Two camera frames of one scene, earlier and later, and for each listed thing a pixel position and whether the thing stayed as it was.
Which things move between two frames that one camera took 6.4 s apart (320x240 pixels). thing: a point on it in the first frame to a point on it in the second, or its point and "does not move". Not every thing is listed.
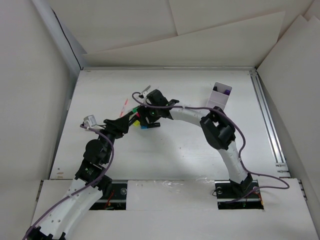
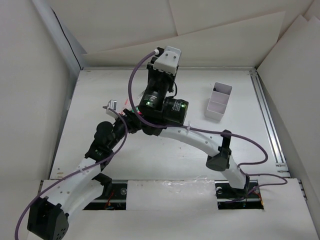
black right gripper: x=143 y=111 to x=152 y=72
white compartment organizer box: x=219 y=95 does not move
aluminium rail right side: x=281 y=162 does not move
